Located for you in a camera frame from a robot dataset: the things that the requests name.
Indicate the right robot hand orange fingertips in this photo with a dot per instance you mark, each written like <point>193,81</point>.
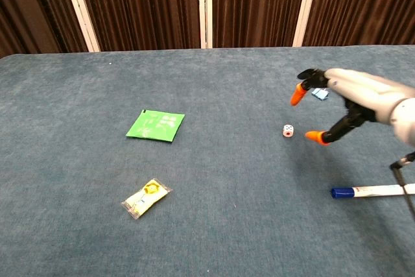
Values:
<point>356,87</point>

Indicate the white die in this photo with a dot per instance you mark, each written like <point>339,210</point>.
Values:
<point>288,130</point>

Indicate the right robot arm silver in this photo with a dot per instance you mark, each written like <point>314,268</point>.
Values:
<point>405,118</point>

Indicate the blue binder clip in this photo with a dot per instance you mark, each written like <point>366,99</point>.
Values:
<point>320,93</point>

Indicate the white marker blue cap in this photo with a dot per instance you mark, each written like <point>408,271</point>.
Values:
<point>373,191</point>

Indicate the blue table cloth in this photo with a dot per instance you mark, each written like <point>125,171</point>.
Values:
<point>194,166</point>

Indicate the green sachet packet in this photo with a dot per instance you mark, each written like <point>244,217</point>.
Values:
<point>155,125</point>

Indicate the brown pleated curtain screen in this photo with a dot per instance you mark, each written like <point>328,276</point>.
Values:
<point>142,4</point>

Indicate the yellow snack packet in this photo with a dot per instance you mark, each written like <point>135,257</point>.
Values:
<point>146,197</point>

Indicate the white screen frame post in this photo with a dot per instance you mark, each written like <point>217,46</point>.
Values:
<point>205,6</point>
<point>79,7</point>
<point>306,6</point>

